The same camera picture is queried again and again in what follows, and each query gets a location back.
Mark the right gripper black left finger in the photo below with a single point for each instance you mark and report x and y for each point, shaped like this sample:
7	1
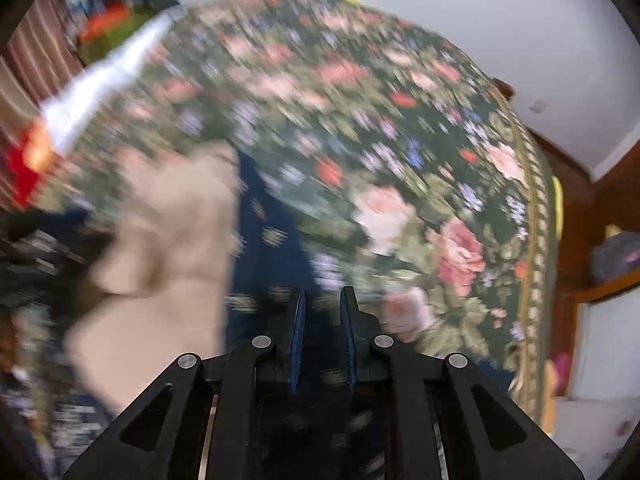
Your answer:
196	420

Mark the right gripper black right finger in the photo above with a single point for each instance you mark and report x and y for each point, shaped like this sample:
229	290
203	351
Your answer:
444	418

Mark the navy patterned sarong cloth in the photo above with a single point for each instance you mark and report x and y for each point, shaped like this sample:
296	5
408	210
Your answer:
202	254

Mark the red fluffy plush toy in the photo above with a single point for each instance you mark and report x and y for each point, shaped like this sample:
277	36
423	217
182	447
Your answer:
30	160

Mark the white pillow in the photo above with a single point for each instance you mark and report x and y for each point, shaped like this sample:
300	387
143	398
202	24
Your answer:
66	114

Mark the striped maroon curtain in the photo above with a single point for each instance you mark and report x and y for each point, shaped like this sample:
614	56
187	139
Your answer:
36	64

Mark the floral dark green bedspread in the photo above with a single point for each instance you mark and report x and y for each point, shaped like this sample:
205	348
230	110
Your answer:
405	169

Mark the grey purple bag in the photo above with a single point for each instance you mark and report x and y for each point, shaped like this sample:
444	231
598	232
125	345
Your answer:
615	257

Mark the brown wooden door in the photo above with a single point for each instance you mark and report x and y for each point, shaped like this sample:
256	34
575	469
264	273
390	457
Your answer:
589	205

